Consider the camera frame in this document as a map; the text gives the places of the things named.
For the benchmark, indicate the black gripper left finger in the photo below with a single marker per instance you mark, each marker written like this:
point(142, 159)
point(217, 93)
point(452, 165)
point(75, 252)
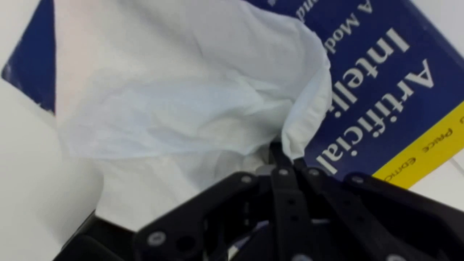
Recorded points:
point(284, 212)

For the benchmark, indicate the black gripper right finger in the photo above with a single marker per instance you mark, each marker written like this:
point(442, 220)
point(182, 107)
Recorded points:
point(366, 217)

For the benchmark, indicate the white paper towel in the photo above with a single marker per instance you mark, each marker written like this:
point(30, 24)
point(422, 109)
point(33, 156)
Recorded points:
point(168, 96)

